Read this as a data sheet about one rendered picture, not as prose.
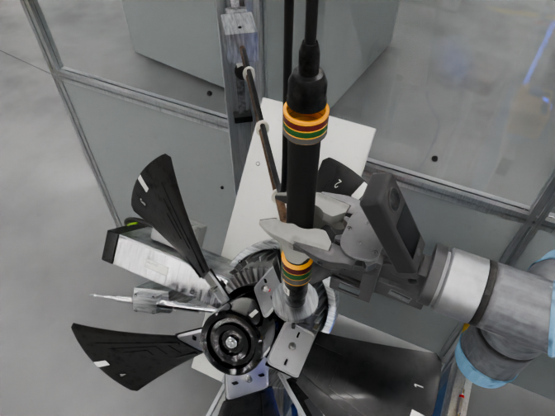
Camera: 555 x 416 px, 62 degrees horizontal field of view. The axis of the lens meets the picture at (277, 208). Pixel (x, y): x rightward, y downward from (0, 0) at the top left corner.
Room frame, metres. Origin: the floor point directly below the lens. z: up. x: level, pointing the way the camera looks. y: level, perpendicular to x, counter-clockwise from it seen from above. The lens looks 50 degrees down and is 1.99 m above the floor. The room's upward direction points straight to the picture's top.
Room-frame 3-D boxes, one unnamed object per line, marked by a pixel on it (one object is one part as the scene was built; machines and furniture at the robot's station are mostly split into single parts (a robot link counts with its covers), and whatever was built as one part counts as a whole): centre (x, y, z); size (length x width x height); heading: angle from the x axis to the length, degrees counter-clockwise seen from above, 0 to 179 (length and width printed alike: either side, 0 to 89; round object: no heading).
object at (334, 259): (0.31, -0.06, 1.56); 0.09 x 0.05 x 0.02; 75
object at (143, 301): (0.50, 0.28, 1.08); 0.07 x 0.04 x 0.06; 76
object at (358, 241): (0.31, -0.13, 1.53); 0.12 x 0.08 x 0.09; 65
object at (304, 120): (0.35, -0.03, 1.71); 0.04 x 0.04 x 0.03
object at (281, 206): (0.65, 0.03, 1.45); 0.54 x 0.01 x 0.01; 10
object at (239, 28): (0.97, 0.09, 1.45); 0.10 x 0.07 x 0.08; 10
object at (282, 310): (0.36, -0.02, 1.40); 0.09 x 0.07 x 0.10; 10
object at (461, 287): (0.28, -0.20, 1.54); 0.08 x 0.05 x 0.08; 155
